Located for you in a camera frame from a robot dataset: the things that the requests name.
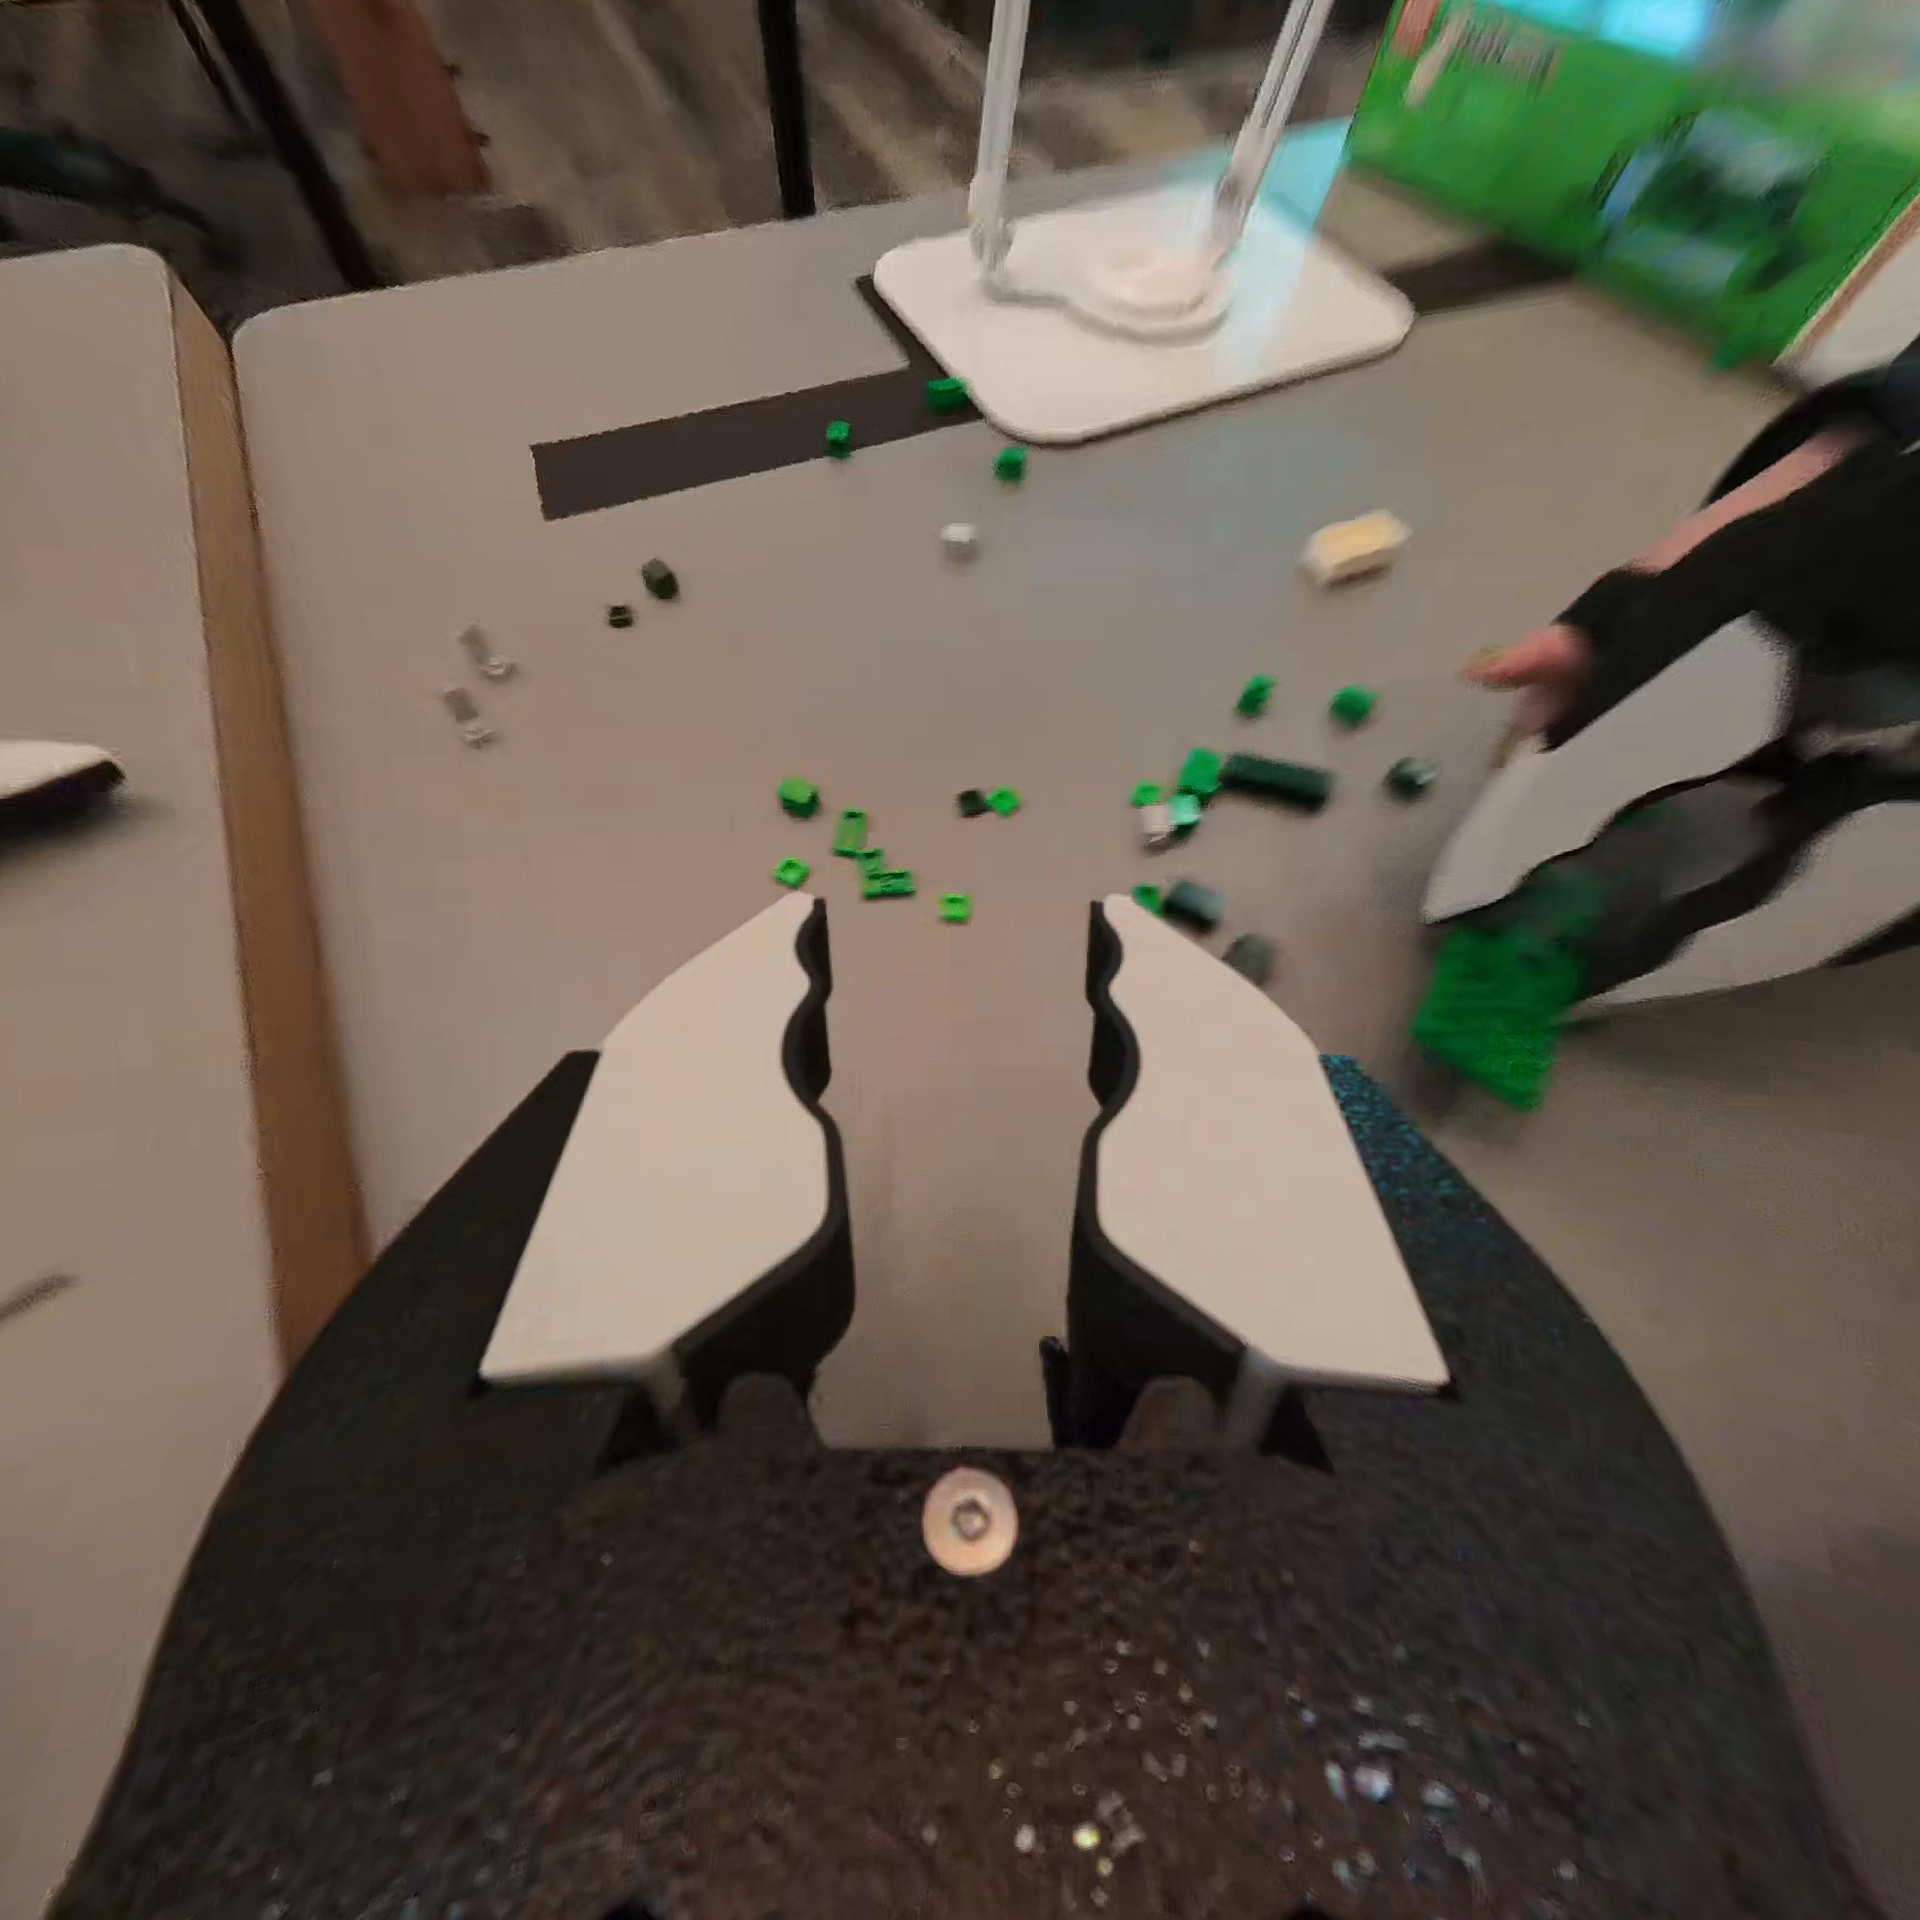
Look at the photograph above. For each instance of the black tape strip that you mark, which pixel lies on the black tape strip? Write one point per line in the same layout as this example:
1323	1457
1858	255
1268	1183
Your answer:
676	458

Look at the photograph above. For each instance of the person's right hand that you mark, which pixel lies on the person's right hand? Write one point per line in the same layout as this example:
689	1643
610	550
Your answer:
1524	665

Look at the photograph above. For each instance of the white book stand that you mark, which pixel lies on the white book stand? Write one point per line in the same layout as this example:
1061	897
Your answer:
1291	347

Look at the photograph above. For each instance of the tan rectangular brick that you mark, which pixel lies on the tan rectangular brick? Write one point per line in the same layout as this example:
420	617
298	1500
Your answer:
1355	548

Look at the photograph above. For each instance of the wood-edged grey table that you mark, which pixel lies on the wood-edged grey table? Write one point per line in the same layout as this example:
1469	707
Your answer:
91	1051

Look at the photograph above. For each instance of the green toy box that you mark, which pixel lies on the green toy box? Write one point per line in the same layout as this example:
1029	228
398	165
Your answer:
1725	181

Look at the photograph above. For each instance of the small clear brick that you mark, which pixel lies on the small clear brick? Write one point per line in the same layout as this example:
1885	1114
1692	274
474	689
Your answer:
466	717
484	653

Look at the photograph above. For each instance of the scattered green toy bricks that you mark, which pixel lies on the scattered green toy bricks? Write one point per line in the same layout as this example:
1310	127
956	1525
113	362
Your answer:
1276	783

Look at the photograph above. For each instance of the green brick plate assembly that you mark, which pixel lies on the green brick plate assembly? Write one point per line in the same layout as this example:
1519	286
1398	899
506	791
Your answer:
1501	1005

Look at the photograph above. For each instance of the spare hand-held gripper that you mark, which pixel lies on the spare hand-held gripper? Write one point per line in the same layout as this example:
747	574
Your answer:
53	778

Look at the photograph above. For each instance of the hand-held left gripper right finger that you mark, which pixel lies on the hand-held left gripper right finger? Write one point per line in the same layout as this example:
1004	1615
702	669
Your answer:
1245	1171

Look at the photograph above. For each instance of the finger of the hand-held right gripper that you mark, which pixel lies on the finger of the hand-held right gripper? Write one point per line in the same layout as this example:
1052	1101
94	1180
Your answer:
1829	916
1501	839

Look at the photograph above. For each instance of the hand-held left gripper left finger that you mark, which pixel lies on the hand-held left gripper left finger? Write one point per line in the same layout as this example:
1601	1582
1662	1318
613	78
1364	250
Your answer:
676	1171

